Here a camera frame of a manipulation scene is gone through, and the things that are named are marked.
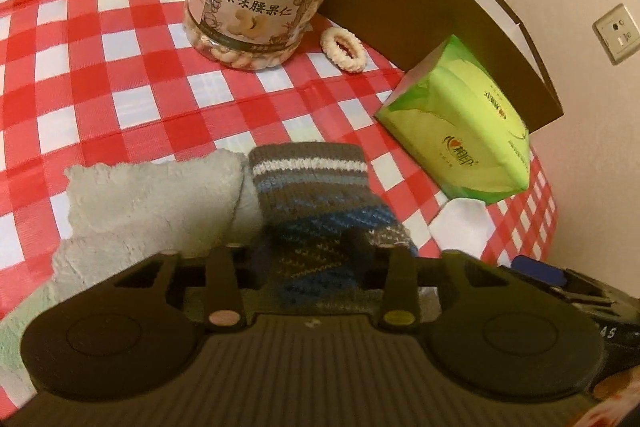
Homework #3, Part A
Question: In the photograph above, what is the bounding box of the green tissue pack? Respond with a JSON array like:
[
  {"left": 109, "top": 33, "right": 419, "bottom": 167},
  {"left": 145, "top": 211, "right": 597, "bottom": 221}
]
[{"left": 375, "top": 34, "right": 532, "bottom": 206}]

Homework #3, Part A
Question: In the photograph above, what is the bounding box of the brown blue striped knit sock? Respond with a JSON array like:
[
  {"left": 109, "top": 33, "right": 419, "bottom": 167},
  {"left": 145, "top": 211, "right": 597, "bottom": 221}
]
[{"left": 247, "top": 142, "right": 421, "bottom": 315}]

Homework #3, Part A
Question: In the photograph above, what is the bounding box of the white hair tie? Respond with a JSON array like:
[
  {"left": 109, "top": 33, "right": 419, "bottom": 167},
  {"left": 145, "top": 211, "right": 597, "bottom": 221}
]
[{"left": 320, "top": 26, "right": 367, "bottom": 72}]

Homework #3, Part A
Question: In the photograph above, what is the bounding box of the brown cardboard box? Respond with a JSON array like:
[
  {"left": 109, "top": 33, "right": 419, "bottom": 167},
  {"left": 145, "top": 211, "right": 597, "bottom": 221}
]
[{"left": 317, "top": 0, "right": 563, "bottom": 132}]

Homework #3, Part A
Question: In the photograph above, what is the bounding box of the person's right hand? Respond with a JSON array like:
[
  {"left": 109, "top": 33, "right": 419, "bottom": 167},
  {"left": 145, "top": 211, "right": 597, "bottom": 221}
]
[{"left": 592, "top": 369, "right": 640, "bottom": 408}]

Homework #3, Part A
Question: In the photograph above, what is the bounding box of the red white checked tablecloth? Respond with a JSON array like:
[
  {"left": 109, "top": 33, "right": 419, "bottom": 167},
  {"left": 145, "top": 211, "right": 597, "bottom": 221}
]
[{"left": 0, "top": 0, "right": 558, "bottom": 338}]

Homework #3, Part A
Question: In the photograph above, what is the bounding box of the pale grey-green towel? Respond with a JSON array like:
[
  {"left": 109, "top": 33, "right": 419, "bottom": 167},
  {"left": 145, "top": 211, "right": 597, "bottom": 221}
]
[{"left": 0, "top": 149, "right": 263, "bottom": 408}]

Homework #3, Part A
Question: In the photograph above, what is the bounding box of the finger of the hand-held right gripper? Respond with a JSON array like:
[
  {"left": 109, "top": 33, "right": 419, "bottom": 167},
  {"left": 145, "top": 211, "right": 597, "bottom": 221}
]
[{"left": 510, "top": 255, "right": 626, "bottom": 308}]

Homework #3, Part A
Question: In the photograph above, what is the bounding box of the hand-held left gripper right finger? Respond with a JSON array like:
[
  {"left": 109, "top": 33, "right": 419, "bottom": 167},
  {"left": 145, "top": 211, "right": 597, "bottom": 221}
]
[{"left": 345, "top": 229, "right": 501, "bottom": 333}]

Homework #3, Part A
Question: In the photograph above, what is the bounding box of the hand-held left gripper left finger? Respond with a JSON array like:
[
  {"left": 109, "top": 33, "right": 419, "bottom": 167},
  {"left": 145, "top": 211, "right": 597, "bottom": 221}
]
[{"left": 112, "top": 244, "right": 253, "bottom": 333}]

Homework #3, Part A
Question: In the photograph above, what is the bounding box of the beige wall port panel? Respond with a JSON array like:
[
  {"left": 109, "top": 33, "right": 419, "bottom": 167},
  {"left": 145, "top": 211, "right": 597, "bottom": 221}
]
[{"left": 593, "top": 3, "right": 640, "bottom": 66}]

